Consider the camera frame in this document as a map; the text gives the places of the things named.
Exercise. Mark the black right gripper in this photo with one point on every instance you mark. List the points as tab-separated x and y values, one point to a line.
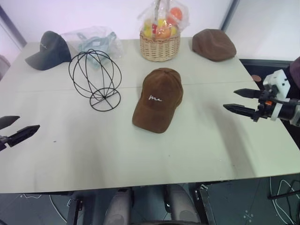
266	106

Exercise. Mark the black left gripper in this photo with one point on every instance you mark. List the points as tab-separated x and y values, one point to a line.
3	143

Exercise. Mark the brown baseball cap white embroidery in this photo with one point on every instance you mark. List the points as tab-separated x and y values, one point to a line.
159	93

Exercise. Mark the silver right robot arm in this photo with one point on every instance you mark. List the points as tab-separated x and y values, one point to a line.
287	110

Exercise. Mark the grey item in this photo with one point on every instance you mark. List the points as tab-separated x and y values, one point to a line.
93	44

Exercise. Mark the round brown stool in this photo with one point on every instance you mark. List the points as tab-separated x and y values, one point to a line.
256	77

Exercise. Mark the dark maroon object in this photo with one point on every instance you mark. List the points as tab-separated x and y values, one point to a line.
295	72

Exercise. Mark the brown flat cap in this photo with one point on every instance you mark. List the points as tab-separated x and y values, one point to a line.
213	45

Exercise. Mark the black baseball cap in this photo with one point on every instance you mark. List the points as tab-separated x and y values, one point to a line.
50	52

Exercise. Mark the black metal table leg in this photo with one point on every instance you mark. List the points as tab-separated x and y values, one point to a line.
207	206
74	208

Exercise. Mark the woven wicker basket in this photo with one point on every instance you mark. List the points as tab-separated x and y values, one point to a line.
159	48

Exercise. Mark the yellow toy fruit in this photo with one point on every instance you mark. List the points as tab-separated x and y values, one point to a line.
147	28
174	29

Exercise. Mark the clear plastic bag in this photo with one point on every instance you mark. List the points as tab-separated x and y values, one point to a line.
70	37

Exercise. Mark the orange toy fruit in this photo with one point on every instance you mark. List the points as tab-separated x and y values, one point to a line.
162	33
176	13

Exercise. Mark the clear plastic fruit wrap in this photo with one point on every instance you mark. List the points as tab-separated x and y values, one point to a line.
181	14

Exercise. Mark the grey rounded shape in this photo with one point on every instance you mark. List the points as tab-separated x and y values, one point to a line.
181	206
120	208

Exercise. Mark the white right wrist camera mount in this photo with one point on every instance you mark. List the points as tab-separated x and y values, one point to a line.
279	80

